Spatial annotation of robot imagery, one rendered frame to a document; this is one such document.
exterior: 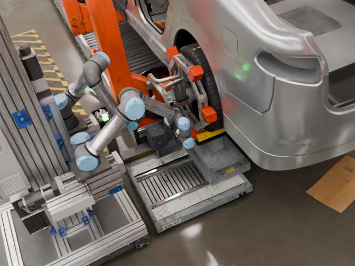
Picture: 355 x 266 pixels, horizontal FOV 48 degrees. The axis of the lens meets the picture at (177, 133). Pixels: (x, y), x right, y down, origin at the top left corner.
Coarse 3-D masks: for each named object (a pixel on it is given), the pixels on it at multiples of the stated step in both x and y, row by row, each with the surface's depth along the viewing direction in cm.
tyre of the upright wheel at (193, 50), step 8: (184, 48) 282; (192, 48) 276; (200, 48) 274; (184, 56) 288; (192, 56) 272; (200, 56) 269; (200, 64) 266; (208, 64) 266; (208, 72) 263; (208, 80) 263; (208, 88) 266; (216, 88) 264; (216, 96) 265; (216, 104) 267; (192, 112) 320; (216, 120) 276; (208, 128) 297; (216, 128) 285
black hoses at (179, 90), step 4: (180, 84) 267; (184, 84) 268; (172, 88) 268; (176, 88) 266; (180, 88) 266; (184, 88) 266; (176, 92) 266; (180, 92) 266; (184, 92) 266; (176, 96) 265; (180, 96) 266; (184, 96) 266; (188, 96) 267; (176, 100) 265; (180, 100) 266; (184, 100) 267
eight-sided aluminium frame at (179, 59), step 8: (176, 56) 282; (176, 64) 298; (184, 64) 272; (192, 64) 270; (176, 72) 307; (192, 88) 270; (200, 88) 268; (200, 96) 266; (200, 104) 268; (184, 112) 314; (200, 112) 273; (200, 120) 279; (200, 128) 299
